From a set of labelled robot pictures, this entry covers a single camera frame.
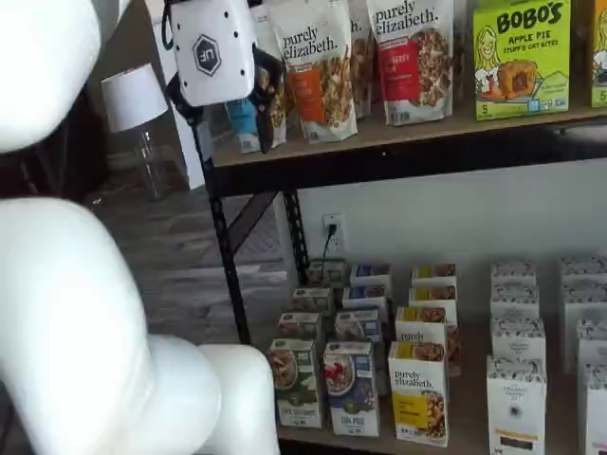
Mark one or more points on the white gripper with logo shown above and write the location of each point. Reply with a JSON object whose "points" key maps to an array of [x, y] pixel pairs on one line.
{"points": [[213, 52]]}

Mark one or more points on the blue white flax oatmeal box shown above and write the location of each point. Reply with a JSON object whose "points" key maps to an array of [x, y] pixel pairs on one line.
{"points": [[355, 324], [365, 296], [351, 393], [370, 274]]}

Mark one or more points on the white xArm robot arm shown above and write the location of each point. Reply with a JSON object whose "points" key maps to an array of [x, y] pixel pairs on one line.
{"points": [[71, 308]]}

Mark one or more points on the green apple cinnamon oatmeal box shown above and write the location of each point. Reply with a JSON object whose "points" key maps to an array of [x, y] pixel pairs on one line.
{"points": [[310, 298], [299, 324], [294, 388], [327, 274]]}

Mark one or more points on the wooden shelf board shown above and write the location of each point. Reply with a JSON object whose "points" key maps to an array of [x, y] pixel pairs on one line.
{"points": [[427, 130], [474, 379]]}

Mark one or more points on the yellow white granola box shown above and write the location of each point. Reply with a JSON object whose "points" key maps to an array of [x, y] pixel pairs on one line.
{"points": [[431, 295], [419, 327], [434, 274], [417, 393]]}

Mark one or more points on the green Bobo's apple pie box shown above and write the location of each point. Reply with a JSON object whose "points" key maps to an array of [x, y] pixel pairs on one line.
{"points": [[521, 71]]}

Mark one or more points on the white patterned pantry box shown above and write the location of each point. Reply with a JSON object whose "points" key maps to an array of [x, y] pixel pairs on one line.
{"points": [[514, 303], [517, 339], [514, 272], [593, 341], [517, 403], [583, 272], [585, 303], [597, 412]]}

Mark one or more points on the yellow snack box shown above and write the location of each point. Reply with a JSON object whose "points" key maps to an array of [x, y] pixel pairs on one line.
{"points": [[600, 57]]}

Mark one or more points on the blue vanilla chocolate granola bag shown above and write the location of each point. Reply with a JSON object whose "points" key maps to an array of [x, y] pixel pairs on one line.
{"points": [[242, 118]]}

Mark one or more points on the orange pumpkin cinnamon granola bag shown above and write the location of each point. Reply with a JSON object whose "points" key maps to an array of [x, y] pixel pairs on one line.
{"points": [[308, 95], [362, 57]]}

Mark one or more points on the white shade glass base lamp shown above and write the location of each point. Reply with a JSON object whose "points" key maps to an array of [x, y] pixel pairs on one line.
{"points": [[133, 99]]}

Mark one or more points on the white wall outlet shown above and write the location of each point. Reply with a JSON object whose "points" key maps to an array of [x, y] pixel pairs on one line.
{"points": [[328, 220]]}

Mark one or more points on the black metal shelf rack frame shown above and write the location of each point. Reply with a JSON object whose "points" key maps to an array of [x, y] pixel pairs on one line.
{"points": [[379, 170]]}

